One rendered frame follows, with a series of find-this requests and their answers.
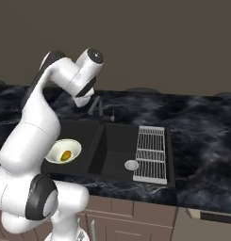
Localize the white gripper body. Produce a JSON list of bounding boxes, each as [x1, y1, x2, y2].
[[72, 88, 96, 108]]

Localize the dark sink faucet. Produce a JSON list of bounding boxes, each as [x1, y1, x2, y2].
[[87, 95, 118, 124]]

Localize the white bowl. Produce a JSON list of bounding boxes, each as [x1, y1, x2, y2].
[[44, 138, 83, 166]]

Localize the black kitchen sink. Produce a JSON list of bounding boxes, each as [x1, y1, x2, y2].
[[41, 117, 176, 190]]

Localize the yellow orange mango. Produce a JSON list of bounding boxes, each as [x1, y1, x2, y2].
[[59, 150, 73, 163]]

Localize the silver sink drain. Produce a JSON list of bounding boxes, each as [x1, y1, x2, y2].
[[124, 159, 140, 171]]

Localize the brown cabinet door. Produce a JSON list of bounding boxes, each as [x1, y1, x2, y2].
[[84, 214, 175, 241]]

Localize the brown drawer front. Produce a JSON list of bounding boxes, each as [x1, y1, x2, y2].
[[132, 200, 179, 228], [83, 194, 113, 216], [110, 197, 135, 218]]

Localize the beige dishwasher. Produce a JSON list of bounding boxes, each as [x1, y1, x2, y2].
[[170, 206, 231, 241]]

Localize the white wire dish rack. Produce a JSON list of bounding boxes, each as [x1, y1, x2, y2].
[[132, 125, 169, 185]]

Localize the silver cabinet door handle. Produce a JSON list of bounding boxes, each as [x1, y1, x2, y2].
[[90, 219, 97, 241]]

